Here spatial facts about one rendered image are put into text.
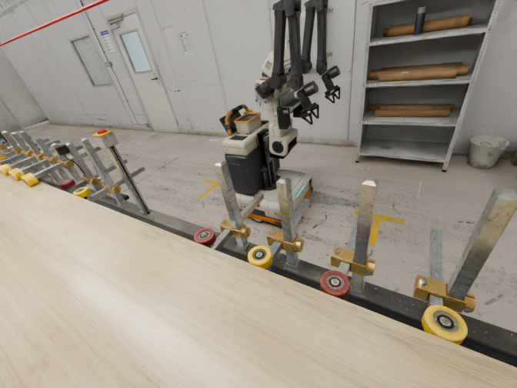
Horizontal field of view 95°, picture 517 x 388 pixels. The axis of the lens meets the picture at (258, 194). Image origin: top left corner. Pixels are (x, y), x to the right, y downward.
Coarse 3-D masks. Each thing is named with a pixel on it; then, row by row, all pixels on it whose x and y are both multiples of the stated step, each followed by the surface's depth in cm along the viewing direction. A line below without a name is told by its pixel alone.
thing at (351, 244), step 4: (356, 220) 93; (356, 224) 91; (356, 228) 90; (352, 232) 88; (352, 236) 87; (352, 240) 85; (348, 244) 84; (352, 244) 84; (348, 248) 83; (352, 248) 82; (340, 264) 78; (344, 264) 78; (348, 264) 77; (340, 268) 77; (344, 268) 77; (348, 268) 76; (344, 272) 75; (348, 272) 76
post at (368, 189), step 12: (372, 180) 59; (372, 192) 60; (360, 204) 64; (372, 204) 62; (360, 216) 66; (372, 216) 66; (360, 228) 68; (360, 240) 71; (360, 252) 73; (360, 276) 79; (360, 288) 83
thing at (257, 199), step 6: (258, 192) 124; (258, 198) 120; (252, 204) 116; (246, 210) 113; (252, 210) 117; (246, 216) 113; (222, 234) 102; (228, 234) 103; (216, 240) 100; (222, 240) 100; (216, 246) 97
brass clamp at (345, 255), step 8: (336, 256) 79; (344, 256) 79; (352, 256) 78; (368, 256) 77; (336, 264) 81; (352, 264) 77; (360, 264) 76; (368, 264) 75; (352, 272) 79; (360, 272) 77; (368, 272) 75
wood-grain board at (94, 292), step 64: (0, 192) 159; (64, 192) 143; (0, 256) 101; (64, 256) 95; (128, 256) 89; (192, 256) 84; (0, 320) 74; (64, 320) 71; (128, 320) 67; (192, 320) 64; (256, 320) 62; (320, 320) 59; (384, 320) 57; (0, 384) 59; (64, 384) 57; (128, 384) 54; (192, 384) 52; (256, 384) 51; (320, 384) 49; (384, 384) 47; (448, 384) 46; (512, 384) 44
